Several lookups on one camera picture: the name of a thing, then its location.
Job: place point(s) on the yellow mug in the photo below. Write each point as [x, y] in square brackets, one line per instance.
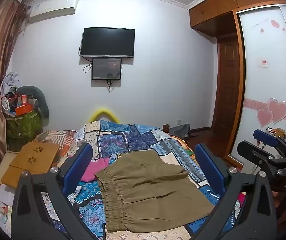
[281, 132]

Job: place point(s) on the small black monitor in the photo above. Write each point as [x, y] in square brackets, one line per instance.
[106, 68]

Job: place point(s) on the small red box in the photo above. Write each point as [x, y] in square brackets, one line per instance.
[24, 100]

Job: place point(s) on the wooden bedpost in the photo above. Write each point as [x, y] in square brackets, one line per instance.
[166, 128]

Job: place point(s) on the yellow curved tube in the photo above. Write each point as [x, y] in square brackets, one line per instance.
[95, 113]

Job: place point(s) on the green fabric basket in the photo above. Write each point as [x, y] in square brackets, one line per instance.
[22, 127]

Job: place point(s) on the brown wooden door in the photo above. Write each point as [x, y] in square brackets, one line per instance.
[228, 80]

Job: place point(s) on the white heart-print sliding wardrobe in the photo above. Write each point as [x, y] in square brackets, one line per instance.
[265, 85]

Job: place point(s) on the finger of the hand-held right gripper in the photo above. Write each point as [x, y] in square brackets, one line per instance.
[253, 150]
[266, 137]

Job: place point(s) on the black wall television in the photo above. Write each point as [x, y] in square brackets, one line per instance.
[107, 42]

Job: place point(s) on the orange fleece blanket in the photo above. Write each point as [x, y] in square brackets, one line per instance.
[183, 145]

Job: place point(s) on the grey curved pillow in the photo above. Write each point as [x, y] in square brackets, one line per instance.
[41, 100]

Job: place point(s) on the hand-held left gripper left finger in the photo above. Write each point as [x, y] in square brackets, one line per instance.
[79, 165]

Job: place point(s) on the grey bag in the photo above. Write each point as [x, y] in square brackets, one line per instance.
[179, 131]

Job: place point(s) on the blue patchwork blanket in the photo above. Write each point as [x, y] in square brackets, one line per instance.
[133, 140]

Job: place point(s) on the striped orange white cloth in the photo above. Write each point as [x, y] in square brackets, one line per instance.
[57, 137]

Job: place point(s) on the white wall socket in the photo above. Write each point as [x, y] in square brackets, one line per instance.
[178, 122]

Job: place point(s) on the white air conditioner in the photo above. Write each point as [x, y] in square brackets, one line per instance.
[52, 8]

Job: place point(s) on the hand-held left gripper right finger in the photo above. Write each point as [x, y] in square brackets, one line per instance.
[210, 167]

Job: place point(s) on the white clothing pile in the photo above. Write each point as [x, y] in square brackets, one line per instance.
[11, 80]

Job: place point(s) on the wooden overhead cabinets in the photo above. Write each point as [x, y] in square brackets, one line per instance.
[208, 12]

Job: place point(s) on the wooden lap table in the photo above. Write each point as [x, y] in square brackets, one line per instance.
[30, 160]

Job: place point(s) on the olive green pants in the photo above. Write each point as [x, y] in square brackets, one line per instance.
[153, 187]

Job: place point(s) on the pink cloth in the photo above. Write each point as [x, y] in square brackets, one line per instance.
[95, 170]

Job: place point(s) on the orange box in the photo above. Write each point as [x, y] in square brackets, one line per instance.
[24, 109]

